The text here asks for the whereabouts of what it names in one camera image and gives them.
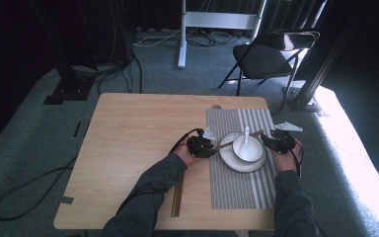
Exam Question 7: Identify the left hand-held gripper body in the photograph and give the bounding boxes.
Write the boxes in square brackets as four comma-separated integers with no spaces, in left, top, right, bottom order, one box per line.
[186,127,217,159]

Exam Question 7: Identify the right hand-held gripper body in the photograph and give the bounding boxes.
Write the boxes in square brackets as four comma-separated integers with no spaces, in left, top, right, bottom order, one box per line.
[270,120,304,155]

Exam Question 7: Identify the single brown wooden chopstick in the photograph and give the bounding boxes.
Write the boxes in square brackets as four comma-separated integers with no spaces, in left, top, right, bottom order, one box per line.
[215,128,265,150]
[211,130,265,152]

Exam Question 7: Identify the white round plate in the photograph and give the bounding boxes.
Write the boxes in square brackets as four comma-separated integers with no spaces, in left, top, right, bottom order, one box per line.
[218,131,267,174]

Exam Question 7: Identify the bundle of brown chopsticks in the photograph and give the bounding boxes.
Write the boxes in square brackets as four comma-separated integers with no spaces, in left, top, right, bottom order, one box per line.
[170,171,187,218]

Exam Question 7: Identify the person's left hand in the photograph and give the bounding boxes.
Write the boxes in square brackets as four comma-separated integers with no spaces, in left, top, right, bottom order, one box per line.
[174,139,205,168]

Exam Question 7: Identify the person's right hand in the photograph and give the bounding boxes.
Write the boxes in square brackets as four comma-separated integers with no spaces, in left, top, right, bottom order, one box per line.
[270,139,303,174]

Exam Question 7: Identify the white bowl with dark rim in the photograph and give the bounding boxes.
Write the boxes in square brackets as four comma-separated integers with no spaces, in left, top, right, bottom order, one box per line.
[231,132,265,164]

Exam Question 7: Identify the white ceramic spoon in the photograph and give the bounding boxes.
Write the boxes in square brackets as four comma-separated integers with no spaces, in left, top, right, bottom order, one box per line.
[239,125,253,159]

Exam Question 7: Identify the grey striped placemat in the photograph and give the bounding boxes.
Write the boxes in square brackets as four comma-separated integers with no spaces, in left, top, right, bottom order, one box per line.
[205,108,279,210]

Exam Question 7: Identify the black folding chair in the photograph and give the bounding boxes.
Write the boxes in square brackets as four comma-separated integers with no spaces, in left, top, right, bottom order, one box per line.
[217,29,321,115]

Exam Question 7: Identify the black tape strip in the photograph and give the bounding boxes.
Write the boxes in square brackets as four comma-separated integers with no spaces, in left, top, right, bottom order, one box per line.
[72,120,82,139]

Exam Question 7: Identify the left hand-held gripper cable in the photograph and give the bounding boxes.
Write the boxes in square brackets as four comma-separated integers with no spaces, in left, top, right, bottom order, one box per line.
[115,127,203,215]

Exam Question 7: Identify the hand-held gripper cable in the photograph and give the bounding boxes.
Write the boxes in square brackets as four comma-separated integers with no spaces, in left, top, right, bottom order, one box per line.
[290,137,307,182]
[115,127,203,215]

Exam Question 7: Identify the right hand-held gripper cable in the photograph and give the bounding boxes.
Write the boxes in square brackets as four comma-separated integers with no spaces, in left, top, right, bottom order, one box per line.
[290,137,307,182]

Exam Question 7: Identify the black aluminium post with base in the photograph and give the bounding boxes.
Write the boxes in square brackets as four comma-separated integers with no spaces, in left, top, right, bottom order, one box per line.
[287,0,370,114]

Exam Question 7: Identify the bunch of black floor cables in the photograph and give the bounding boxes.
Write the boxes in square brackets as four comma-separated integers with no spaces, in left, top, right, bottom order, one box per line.
[96,48,144,96]

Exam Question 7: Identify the white cable on floor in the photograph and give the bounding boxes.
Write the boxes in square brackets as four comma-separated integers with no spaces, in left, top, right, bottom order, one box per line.
[132,28,183,48]

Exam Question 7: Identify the white metal stand frame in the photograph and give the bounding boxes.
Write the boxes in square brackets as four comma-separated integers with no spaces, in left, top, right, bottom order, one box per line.
[177,0,268,70]

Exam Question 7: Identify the black stand with base plate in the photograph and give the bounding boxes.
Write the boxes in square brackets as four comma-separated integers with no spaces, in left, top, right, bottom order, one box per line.
[29,0,97,106]

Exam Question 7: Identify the black cable on floor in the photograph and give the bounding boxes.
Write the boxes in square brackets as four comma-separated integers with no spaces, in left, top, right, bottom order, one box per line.
[0,156,79,222]

